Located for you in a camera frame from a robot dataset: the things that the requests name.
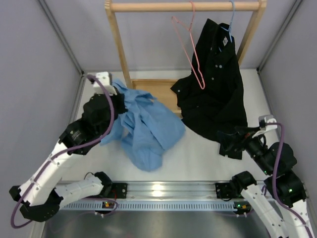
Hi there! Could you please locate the black shirt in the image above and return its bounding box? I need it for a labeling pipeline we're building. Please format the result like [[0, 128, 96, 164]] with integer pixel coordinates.
[[170, 18, 248, 147]]

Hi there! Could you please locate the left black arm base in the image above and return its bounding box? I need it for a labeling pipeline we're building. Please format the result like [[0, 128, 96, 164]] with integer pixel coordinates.
[[107, 182, 128, 200]]

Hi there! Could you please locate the blue wire hanger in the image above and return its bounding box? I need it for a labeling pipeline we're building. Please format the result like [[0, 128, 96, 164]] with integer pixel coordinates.
[[220, 0, 235, 47]]

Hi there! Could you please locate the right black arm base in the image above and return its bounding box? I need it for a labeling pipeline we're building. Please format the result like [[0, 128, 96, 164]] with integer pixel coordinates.
[[215, 182, 234, 201]]

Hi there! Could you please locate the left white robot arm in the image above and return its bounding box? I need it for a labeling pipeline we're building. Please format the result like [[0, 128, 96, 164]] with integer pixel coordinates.
[[9, 93, 127, 222]]

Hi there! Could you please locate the grey slotted cable duct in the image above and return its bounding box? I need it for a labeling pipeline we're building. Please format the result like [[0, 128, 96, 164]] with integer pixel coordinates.
[[62, 200, 237, 212]]

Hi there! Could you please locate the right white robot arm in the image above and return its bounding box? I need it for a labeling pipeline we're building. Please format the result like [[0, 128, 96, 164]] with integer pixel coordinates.
[[215, 122, 315, 238]]

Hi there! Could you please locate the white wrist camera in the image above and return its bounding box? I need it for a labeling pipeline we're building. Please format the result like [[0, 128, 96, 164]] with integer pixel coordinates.
[[93, 71, 117, 96], [252, 115, 277, 138]]

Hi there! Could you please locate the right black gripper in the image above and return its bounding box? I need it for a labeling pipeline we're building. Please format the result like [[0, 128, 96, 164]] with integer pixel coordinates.
[[217, 125, 273, 175]]

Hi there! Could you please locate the aluminium frame rail left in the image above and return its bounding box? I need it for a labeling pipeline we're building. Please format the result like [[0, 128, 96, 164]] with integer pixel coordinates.
[[36, 0, 85, 122]]

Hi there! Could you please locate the wooden clothes rack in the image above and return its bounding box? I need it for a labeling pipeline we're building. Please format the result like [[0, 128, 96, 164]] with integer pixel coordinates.
[[104, 0, 268, 118]]

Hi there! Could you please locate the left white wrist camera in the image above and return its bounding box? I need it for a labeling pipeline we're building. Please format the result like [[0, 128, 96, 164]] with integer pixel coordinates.
[[93, 71, 117, 96]]

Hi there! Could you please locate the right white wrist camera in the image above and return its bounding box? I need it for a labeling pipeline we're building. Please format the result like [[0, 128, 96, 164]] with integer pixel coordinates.
[[252, 115, 277, 138]]

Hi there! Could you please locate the pink wire hanger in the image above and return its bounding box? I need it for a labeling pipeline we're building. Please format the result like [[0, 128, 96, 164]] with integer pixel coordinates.
[[171, 1, 206, 90]]

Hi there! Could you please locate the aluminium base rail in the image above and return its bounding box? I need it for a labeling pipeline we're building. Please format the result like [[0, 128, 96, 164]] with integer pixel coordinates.
[[55, 180, 308, 199]]

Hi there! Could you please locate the light blue shirt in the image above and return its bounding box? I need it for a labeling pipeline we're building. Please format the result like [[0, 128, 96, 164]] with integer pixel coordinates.
[[100, 79, 185, 172]]

